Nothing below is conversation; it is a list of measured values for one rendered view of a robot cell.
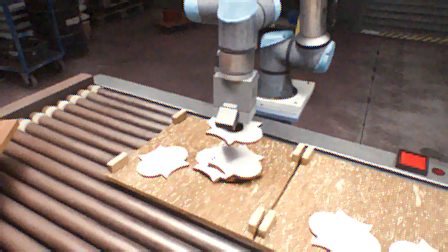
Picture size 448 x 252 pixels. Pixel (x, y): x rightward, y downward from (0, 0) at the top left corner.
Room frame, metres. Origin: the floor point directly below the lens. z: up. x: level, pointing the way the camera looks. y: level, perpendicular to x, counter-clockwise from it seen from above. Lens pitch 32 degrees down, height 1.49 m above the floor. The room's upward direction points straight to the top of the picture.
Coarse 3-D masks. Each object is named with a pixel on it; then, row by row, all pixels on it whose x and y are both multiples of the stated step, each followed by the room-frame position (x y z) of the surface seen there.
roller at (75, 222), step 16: (0, 176) 0.66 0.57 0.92; (16, 192) 0.61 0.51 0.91; (32, 192) 0.60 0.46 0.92; (32, 208) 0.57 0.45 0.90; (48, 208) 0.55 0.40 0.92; (64, 208) 0.55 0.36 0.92; (64, 224) 0.52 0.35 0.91; (80, 224) 0.51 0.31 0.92; (96, 224) 0.50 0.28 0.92; (96, 240) 0.47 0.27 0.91; (112, 240) 0.46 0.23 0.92; (128, 240) 0.46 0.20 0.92
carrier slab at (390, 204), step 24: (312, 168) 0.67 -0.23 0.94; (336, 168) 0.67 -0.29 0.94; (360, 168) 0.67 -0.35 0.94; (288, 192) 0.59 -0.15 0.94; (312, 192) 0.59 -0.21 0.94; (336, 192) 0.59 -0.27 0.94; (360, 192) 0.59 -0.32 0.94; (384, 192) 0.59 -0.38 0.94; (408, 192) 0.59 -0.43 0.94; (432, 192) 0.59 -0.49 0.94; (288, 216) 0.51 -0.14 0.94; (360, 216) 0.51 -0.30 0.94; (384, 216) 0.51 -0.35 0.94; (408, 216) 0.51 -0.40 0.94; (432, 216) 0.51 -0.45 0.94; (264, 240) 0.45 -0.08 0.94; (288, 240) 0.45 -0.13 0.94; (312, 240) 0.45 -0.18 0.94; (384, 240) 0.45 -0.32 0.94; (408, 240) 0.45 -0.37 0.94; (432, 240) 0.45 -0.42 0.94
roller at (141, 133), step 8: (56, 104) 1.06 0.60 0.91; (64, 104) 1.05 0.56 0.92; (72, 104) 1.06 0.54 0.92; (72, 112) 1.02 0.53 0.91; (80, 112) 1.00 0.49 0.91; (88, 112) 0.99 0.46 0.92; (96, 120) 0.96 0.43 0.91; (104, 120) 0.95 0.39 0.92; (112, 120) 0.94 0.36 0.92; (112, 128) 0.92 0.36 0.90; (120, 128) 0.91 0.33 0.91; (128, 128) 0.90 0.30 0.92; (136, 128) 0.89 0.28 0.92; (136, 136) 0.87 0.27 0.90; (144, 136) 0.86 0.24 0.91; (152, 136) 0.85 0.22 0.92
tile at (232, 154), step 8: (216, 152) 0.70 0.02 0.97; (224, 152) 0.70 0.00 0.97; (232, 152) 0.70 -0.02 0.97; (240, 152) 0.70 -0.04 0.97; (248, 152) 0.70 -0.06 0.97; (216, 160) 0.66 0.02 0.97; (224, 160) 0.66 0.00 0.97; (232, 160) 0.66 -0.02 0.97; (240, 160) 0.66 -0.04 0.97; (248, 160) 0.66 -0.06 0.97; (256, 160) 0.66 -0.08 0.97; (224, 168) 0.63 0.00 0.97; (232, 168) 0.63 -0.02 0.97; (240, 168) 0.63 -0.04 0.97; (248, 168) 0.63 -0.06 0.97; (256, 168) 0.63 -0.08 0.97; (232, 176) 0.61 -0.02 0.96; (240, 176) 0.61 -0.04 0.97; (248, 176) 0.60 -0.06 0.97; (256, 176) 0.61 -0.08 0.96
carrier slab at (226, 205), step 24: (192, 120) 0.91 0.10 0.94; (144, 144) 0.78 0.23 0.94; (168, 144) 0.78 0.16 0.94; (192, 144) 0.78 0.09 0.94; (216, 144) 0.78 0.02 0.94; (240, 144) 0.78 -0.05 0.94; (264, 144) 0.78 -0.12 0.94; (120, 168) 0.67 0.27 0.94; (192, 168) 0.67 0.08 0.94; (264, 168) 0.67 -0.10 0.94; (288, 168) 0.67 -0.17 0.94; (144, 192) 0.59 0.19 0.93; (168, 192) 0.59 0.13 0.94; (192, 192) 0.59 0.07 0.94; (216, 192) 0.59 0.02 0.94; (240, 192) 0.59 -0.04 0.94; (264, 192) 0.59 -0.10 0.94; (192, 216) 0.52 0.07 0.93; (216, 216) 0.51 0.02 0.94; (240, 216) 0.51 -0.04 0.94; (264, 216) 0.51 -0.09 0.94
